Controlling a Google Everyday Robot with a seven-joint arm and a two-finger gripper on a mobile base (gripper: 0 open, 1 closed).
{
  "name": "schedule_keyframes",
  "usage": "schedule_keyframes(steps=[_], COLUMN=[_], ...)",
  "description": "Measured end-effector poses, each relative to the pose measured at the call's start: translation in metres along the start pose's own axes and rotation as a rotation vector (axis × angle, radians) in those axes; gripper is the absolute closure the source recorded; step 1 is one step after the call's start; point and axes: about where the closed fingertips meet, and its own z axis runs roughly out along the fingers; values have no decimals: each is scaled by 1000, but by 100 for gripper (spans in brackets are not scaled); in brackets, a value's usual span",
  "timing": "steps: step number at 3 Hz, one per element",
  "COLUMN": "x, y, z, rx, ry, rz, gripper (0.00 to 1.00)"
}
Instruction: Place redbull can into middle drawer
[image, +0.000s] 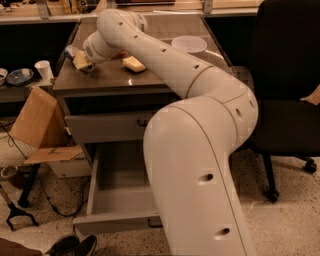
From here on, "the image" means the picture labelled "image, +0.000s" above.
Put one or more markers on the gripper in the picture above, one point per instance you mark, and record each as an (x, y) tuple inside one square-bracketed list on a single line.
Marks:
[(89, 51)]

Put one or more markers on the blue silver redbull can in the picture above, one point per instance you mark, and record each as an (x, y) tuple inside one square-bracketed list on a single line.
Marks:
[(70, 52)]

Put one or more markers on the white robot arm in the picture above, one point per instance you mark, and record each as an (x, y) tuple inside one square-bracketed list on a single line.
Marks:
[(187, 144)]

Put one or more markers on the grey drawer cabinet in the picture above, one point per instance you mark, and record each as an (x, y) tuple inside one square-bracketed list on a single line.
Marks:
[(112, 88)]

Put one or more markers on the grey upper drawer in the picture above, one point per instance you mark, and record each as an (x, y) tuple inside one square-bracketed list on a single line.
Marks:
[(108, 127)]

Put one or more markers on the grey open lower drawer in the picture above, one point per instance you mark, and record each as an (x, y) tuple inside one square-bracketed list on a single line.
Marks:
[(120, 197)]

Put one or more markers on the white paper cup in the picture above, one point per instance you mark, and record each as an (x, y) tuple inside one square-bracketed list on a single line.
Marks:
[(44, 69)]

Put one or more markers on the yellow sponge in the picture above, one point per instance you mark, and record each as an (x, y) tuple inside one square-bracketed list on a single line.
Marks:
[(133, 64)]

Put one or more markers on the dark round plate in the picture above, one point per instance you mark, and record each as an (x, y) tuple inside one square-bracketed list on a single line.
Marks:
[(20, 77)]

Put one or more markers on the brown cardboard box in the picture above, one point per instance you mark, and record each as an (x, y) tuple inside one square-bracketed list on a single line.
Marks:
[(41, 125)]

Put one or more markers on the white bowl at edge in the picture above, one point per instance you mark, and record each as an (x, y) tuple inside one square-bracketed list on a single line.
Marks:
[(3, 75)]

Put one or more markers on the grey side shelf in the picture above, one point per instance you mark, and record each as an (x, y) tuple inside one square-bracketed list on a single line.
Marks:
[(10, 94)]

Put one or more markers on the small round tin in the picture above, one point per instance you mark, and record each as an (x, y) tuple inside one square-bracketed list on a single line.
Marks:
[(9, 173)]

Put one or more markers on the black metal stand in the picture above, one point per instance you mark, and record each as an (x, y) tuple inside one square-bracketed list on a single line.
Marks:
[(14, 210)]

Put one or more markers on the black shoe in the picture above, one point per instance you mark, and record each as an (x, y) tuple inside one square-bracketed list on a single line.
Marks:
[(71, 245)]

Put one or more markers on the black office chair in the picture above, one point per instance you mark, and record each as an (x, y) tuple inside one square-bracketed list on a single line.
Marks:
[(284, 63)]

